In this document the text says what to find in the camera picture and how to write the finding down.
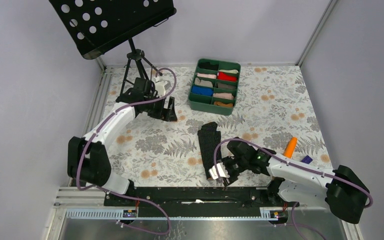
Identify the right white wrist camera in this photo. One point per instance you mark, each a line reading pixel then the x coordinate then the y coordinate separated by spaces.
pixel 218 171

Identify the grey rolled cloth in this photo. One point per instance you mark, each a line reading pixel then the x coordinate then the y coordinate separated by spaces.
pixel 226 86

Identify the purple toy brick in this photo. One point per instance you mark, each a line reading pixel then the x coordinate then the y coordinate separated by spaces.
pixel 307 159

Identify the black perforated music stand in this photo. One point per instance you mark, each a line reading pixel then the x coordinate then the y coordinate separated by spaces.
pixel 98 26

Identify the white rolled cloth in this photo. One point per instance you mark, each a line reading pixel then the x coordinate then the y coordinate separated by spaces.
pixel 230 71

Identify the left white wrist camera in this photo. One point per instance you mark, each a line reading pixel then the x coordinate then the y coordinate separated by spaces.
pixel 162 87

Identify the aluminium frame rails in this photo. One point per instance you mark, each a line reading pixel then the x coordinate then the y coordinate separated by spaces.
pixel 98 27

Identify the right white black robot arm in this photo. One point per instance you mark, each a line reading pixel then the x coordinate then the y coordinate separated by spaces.
pixel 338 190

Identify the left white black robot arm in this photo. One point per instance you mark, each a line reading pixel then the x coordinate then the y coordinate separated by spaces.
pixel 88 159

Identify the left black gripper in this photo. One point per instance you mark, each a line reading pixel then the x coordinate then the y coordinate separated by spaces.
pixel 167 114

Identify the beige rolled cloth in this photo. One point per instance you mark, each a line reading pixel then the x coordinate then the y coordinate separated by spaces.
pixel 203 83

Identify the floral patterned table mat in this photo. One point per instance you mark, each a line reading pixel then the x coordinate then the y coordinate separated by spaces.
pixel 272 106

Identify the black rolled cloth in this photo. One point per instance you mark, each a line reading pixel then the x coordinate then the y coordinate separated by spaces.
pixel 208 66

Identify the orange rolled cloth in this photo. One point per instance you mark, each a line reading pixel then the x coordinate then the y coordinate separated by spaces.
pixel 225 105

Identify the orange carrot toy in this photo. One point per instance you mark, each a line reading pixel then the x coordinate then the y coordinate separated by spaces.
pixel 290 148

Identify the green divided organizer tray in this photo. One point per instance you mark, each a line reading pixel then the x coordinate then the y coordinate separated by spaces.
pixel 214 86

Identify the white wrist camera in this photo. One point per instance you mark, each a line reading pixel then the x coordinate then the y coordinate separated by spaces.
pixel 162 87
pixel 218 171

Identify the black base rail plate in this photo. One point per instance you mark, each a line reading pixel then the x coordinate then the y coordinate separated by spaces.
pixel 196 202

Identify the black striped underwear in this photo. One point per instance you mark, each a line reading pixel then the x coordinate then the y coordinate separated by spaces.
pixel 208 137

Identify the light pink rolled cloth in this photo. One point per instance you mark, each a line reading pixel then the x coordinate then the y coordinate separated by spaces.
pixel 224 95

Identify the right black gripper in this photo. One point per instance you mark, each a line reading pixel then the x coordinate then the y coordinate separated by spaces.
pixel 232 177

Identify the red rolled cloth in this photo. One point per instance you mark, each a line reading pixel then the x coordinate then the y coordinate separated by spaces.
pixel 226 77

